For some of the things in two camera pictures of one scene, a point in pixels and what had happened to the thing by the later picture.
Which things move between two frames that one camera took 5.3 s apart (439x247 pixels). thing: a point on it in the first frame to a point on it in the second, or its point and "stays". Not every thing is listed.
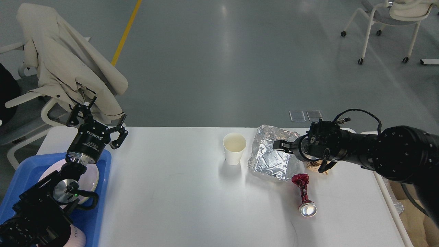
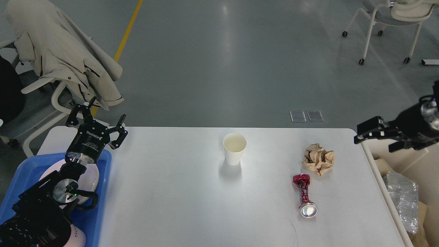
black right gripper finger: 285,149 to 374,128
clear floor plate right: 314,115 stays
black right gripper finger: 281,143 to 397,145
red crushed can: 307,208 stays
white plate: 88,180 stays
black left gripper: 87,144 stays
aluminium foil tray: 264,160 to 405,192
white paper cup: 234,144 stays
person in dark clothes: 9,91 stays
